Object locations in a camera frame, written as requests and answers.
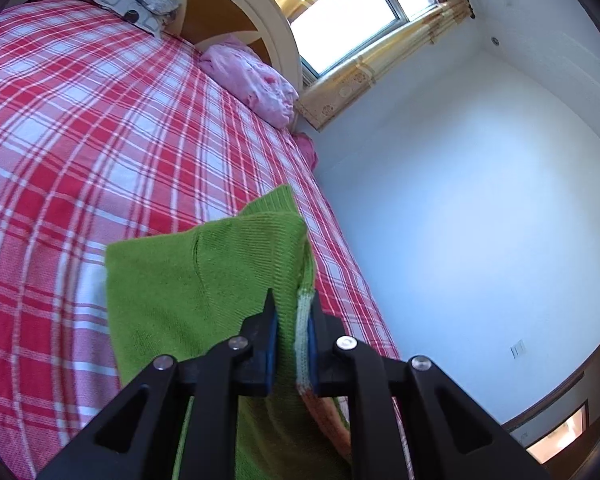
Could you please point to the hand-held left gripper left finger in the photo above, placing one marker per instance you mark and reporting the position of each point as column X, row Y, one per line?
column 270, row 350

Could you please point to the pink cloth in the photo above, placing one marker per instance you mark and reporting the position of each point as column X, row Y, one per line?
column 306, row 149

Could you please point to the brown wooden door frame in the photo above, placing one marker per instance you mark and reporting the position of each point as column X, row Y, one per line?
column 555, row 400

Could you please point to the red plaid bed sheet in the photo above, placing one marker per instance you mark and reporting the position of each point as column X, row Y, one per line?
column 105, row 135

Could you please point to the small round wall fixture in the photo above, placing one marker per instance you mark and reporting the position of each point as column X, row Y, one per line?
column 493, row 40

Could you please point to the white framed window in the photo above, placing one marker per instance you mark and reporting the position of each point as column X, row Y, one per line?
column 350, row 20

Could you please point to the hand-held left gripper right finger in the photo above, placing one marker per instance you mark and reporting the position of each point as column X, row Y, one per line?
column 311, row 355

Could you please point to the pink pillow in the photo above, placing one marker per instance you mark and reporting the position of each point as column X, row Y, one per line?
column 250, row 82

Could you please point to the white black patterned pillow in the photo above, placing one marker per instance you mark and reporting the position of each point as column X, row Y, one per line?
column 125, row 12

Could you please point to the green orange knit sweater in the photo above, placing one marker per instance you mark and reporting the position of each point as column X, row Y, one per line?
column 205, row 285

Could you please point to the white wall socket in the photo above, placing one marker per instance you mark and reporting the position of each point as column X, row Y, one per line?
column 518, row 349

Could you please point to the cream wooden headboard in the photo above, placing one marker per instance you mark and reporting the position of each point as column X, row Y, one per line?
column 215, row 10

